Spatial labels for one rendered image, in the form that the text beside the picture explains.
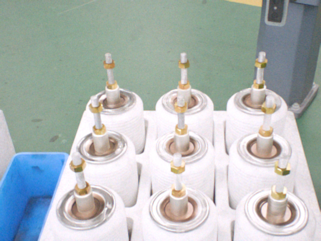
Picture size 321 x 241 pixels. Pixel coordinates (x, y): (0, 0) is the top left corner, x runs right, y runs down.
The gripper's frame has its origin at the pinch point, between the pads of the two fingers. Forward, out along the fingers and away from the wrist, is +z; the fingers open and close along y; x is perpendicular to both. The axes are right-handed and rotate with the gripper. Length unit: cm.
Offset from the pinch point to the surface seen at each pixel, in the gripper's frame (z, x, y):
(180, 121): 16.8, -11.1, 4.2
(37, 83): 47, -71, -36
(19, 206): 44, -44, 7
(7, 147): 37, -50, 0
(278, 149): 21.7, 1.7, -0.3
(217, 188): 29.0, -5.8, 3.1
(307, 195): 29.0, 6.7, -0.3
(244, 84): 47, -16, -54
